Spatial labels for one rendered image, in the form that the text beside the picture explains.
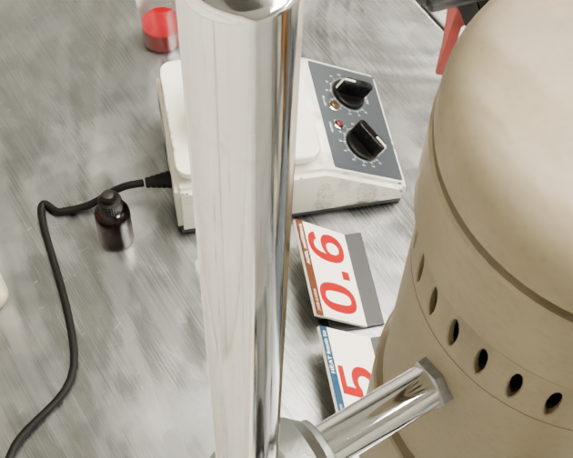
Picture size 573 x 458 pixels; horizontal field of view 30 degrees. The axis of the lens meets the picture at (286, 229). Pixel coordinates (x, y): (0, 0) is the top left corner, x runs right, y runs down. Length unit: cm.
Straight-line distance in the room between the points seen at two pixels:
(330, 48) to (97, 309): 35
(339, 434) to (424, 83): 77
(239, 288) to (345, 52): 89
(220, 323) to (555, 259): 8
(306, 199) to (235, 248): 75
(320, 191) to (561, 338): 68
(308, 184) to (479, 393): 62
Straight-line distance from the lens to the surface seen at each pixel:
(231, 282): 17
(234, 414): 22
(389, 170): 93
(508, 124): 23
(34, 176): 98
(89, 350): 89
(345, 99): 95
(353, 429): 29
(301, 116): 89
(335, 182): 90
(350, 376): 84
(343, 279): 90
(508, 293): 24
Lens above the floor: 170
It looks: 59 degrees down
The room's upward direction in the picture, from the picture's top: 3 degrees clockwise
